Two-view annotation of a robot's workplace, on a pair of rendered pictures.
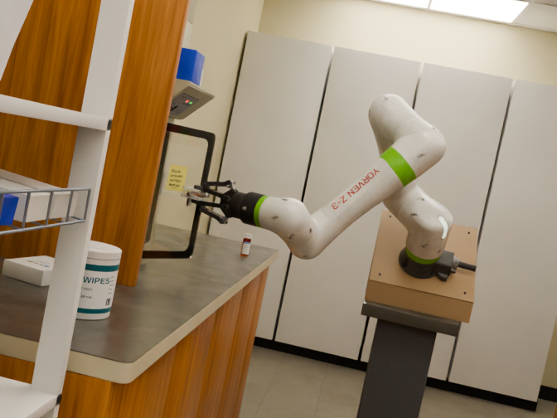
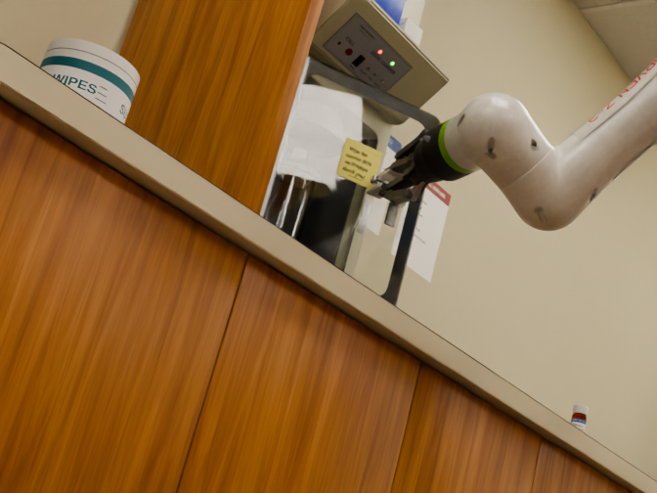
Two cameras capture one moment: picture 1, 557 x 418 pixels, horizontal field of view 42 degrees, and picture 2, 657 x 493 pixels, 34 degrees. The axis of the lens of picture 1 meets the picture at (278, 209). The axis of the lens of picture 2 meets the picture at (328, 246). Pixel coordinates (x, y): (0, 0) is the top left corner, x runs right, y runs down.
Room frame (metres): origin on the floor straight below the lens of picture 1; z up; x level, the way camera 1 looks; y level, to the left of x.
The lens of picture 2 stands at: (0.67, -0.70, 0.49)
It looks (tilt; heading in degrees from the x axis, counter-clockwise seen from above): 18 degrees up; 35
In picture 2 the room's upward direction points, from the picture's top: 15 degrees clockwise
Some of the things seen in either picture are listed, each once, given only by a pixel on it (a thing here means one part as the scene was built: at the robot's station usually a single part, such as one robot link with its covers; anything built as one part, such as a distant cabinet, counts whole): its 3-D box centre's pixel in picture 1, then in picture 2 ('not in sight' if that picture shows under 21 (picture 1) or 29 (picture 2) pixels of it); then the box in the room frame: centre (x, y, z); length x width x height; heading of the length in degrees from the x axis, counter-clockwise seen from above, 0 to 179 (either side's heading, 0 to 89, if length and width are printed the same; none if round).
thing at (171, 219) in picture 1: (170, 192); (346, 184); (2.12, 0.32, 1.19); 0.30 x 0.01 x 0.40; 146
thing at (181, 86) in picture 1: (181, 101); (377, 60); (2.13, 0.34, 1.46); 0.32 x 0.11 x 0.10; 173
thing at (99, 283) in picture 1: (85, 278); (76, 110); (1.54, 0.38, 1.02); 0.13 x 0.13 x 0.15
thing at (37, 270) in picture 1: (43, 269); not in sight; (1.79, 0.55, 0.96); 0.16 x 0.12 x 0.04; 161
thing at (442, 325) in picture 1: (409, 311); not in sight; (2.50, -0.52, 0.92); 0.32 x 0.32 x 0.04; 81
